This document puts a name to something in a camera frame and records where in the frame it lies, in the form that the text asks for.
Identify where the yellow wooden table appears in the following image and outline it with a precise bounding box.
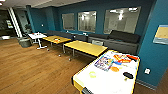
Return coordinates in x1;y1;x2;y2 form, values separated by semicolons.
42;34;72;53
62;40;109;62

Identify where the dark grey sofa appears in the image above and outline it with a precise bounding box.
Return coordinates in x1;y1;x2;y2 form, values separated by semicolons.
46;30;90;43
87;29;141;56

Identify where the interior glass window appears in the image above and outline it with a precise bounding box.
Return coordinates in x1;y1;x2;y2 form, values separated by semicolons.
77;10;98;34
103;6;142;35
61;12;77;31

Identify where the small orange bowl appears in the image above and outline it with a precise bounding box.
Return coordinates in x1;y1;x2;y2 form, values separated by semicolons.
110;66;121;73

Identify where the yellow air hockey table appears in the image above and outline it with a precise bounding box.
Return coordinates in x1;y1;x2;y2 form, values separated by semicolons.
71;49;141;94

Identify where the small white table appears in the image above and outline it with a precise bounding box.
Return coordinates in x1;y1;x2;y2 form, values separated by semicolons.
27;31;48;51

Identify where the black oblong item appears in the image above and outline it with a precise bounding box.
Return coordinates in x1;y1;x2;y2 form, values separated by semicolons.
122;71;135;80

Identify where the grey trash bin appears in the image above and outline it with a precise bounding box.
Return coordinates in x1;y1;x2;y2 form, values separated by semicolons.
17;36;32;49

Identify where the white pillar outlet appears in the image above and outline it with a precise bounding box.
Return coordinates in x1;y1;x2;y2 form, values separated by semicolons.
144;67;152;75

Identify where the yellow framed pillar notice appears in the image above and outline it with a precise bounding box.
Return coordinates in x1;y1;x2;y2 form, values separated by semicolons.
152;24;168;45

